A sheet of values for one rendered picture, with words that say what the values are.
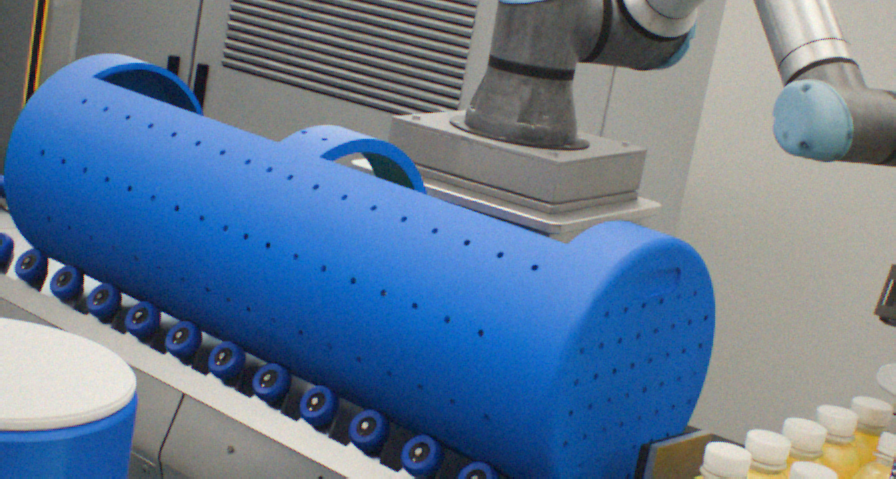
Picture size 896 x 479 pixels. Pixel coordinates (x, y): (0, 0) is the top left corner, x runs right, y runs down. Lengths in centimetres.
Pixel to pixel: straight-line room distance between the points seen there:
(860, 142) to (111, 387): 74
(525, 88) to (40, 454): 93
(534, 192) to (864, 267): 247
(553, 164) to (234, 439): 53
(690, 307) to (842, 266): 279
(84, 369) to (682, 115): 229
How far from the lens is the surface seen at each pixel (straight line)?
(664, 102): 349
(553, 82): 208
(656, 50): 214
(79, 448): 141
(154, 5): 390
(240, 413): 179
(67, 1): 274
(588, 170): 206
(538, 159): 199
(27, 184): 202
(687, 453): 157
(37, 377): 147
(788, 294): 447
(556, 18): 207
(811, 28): 162
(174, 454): 185
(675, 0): 207
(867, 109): 159
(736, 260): 451
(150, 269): 186
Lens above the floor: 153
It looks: 12 degrees down
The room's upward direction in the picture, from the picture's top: 10 degrees clockwise
